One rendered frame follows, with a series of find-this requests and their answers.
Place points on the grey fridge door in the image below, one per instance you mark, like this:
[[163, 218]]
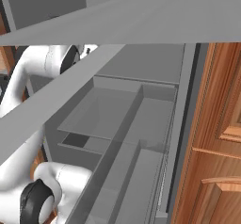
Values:
[[147, 121]]

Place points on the wooden cabinet door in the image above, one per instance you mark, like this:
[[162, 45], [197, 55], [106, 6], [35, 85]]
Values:
[[222, 202], [233, 108]]

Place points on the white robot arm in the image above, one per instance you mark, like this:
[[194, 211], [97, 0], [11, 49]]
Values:
[[33, 63]]

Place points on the grey fridge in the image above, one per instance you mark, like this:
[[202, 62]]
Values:
[[44, 8]]

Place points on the tall wooden cabinet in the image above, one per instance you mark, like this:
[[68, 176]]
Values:
[[204, 115]]

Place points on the wooden cabinet run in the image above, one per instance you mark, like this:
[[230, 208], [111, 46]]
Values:
[[7, 56]]

